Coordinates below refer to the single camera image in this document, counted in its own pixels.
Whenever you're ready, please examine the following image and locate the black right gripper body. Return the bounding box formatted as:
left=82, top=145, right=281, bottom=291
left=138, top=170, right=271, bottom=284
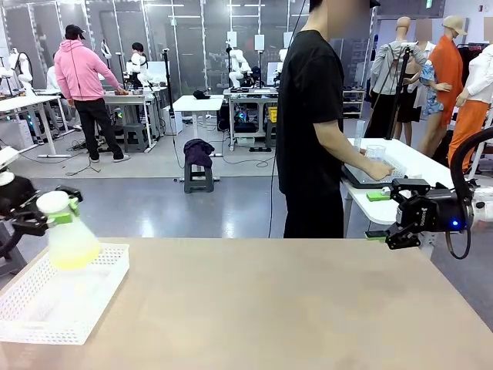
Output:
left=397, top=190, right=477, bottom=234

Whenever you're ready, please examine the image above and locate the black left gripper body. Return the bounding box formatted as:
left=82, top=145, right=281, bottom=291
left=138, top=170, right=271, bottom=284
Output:
left=0, top=175, right=39, bottom=224

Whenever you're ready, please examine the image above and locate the translucent plastic conical flask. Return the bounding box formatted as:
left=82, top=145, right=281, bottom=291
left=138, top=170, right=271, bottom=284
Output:
left=45, top=207, right=102, bottom=271

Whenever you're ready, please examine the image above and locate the person's right forearm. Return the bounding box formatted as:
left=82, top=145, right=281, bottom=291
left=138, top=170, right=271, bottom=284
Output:
left=313, top=119, right=377, bottom=175

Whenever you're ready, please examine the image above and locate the person's right hand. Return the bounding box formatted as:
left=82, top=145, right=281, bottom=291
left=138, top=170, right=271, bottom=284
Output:
left=367, top=160, right=396, bottom=182

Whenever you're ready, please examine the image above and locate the white side table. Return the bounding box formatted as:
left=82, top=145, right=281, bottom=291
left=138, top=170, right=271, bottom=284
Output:
left=340, top=137, right=493, bottom=225

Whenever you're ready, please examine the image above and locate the dark grey laptop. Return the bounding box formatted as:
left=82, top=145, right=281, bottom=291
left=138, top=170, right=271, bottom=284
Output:
left=341, top=163, right=406, bottom=190

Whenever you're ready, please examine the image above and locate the grey step stool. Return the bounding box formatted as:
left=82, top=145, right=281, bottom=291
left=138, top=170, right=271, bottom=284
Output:
left=122, top=123, right=150, bottom=153

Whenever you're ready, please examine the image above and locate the mannequin in orange trousers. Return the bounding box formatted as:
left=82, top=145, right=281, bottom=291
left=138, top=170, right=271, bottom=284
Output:
left=448, top=42, right=493, bottom=174

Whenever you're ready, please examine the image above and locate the long white desk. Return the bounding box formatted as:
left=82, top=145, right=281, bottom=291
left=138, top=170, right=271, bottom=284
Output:
left=0, top=94, right=73, bottom=159

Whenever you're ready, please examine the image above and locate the white shoe rack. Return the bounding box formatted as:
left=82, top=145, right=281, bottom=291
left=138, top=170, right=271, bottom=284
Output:
left=341, top=86, right=367, bottom=119

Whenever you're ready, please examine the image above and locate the person in floral blue top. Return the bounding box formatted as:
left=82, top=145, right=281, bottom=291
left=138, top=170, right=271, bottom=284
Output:
left=396, top=18, right=444, bottom=146

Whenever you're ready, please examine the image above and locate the black tripod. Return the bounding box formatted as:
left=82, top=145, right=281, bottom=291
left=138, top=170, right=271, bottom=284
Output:
left=384, top=43, right=414, bottom=140

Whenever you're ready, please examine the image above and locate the grey workbench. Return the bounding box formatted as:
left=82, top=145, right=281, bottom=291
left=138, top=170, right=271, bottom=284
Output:
left=102, top=90, right=171, bottom=150

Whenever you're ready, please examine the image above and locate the seated person in white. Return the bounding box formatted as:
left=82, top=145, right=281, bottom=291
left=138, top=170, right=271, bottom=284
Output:
left=45, top=53, right=78, bottom=130

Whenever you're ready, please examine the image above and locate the mannequin in grey shirt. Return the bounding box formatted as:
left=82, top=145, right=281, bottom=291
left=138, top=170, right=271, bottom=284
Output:
left=364, top=16, right=421, bottom=140

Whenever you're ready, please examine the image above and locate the person in pink hoodie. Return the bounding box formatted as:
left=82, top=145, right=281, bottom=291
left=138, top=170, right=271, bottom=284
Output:
left=53, top=24, right=132, bottom=163

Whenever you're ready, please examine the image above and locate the person in black t-shirt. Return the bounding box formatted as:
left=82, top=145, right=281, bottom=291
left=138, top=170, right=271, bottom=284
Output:
left=275, top=0, right=382, bottom=240

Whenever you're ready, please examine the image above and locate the grey plastic stool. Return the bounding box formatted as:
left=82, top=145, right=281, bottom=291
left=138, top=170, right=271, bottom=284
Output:
left=183, top=163, right=215, bottom=194

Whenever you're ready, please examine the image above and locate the mannequin in orange coat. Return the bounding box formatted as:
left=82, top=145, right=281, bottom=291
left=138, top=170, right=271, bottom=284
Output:
left=418, top=15, right=469, bottom=156

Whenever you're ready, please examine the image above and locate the dark purple garment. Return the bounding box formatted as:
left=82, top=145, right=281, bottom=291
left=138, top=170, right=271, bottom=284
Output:
left=183, top=138, right=216, bottom=169

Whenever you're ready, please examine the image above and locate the person with black hair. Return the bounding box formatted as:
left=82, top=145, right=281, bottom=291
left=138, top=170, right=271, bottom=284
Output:
left=126, top=42, right=155, bottom=90

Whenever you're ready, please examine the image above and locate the small white desk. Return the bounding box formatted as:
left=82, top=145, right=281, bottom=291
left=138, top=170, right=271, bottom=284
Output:
left=173, top=94, right=226, bottom=160

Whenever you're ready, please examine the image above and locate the metal equipment workbench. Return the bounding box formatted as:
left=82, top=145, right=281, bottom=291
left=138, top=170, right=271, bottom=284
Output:
left=223, top=87, right=280, bottom=152

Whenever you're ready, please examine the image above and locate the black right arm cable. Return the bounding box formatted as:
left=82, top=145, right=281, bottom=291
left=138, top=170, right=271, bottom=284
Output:
left=445, top=126, right=493, bottom=261

